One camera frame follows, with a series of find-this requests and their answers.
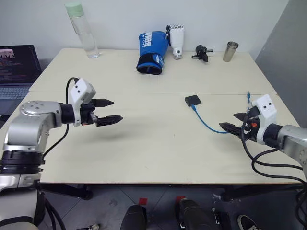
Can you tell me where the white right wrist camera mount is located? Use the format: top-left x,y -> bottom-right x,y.
249,94 -> 278,146

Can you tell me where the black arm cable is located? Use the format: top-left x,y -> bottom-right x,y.
240,114 -> 307,185
42,77 -> 80,161

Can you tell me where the blue Ethernet cable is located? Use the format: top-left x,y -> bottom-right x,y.
191,90 -> 253,134

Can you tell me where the black table frame leg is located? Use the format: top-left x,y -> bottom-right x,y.
35,183 -> 94,201
220,184 -> 303,202

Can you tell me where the black network adapter box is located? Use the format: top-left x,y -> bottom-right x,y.
184,95 -> 202,107

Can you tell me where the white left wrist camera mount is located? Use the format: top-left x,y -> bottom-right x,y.
70,78 -> 97,127

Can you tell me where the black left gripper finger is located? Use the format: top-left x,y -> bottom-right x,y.
95,115 -> 124,127
93,98 -> 115,108

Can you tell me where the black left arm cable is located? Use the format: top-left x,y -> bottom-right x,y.
42,77 -> 80,161

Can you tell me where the clear bottle with green cap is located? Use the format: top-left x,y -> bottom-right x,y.
64,2 -> 100,59

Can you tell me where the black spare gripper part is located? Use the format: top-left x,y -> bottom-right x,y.
191,45 -> 214,64

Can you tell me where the white robotic hand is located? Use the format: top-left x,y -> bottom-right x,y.
165,23 -> 186,60

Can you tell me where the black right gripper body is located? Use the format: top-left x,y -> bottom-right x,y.
239,107 -> 261,144

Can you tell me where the dark rounded shape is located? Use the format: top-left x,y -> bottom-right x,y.
176,198 -> 214,230
119,203 -> 148,230

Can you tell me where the stainless steel cup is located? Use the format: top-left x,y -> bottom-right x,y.
222,41 -> 240,63

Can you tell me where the black and white sneaker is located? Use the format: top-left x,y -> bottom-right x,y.
237,214 -> 263,230

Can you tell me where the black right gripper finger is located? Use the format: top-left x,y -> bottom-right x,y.
233,112 -> 250,122
219,122 -> 243,138

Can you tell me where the blue boxing glove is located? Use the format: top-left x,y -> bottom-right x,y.
136,31 -> 170,76

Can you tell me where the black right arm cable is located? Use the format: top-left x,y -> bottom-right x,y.
240,114 -> 307,185

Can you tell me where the grey laptop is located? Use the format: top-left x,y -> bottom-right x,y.
0,45 -> 43,116

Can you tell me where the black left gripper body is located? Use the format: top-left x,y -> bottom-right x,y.
80,99 -> 99,127

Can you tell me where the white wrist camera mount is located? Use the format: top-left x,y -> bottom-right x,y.
249,94 -> 278,146
70,78 -> 97,127

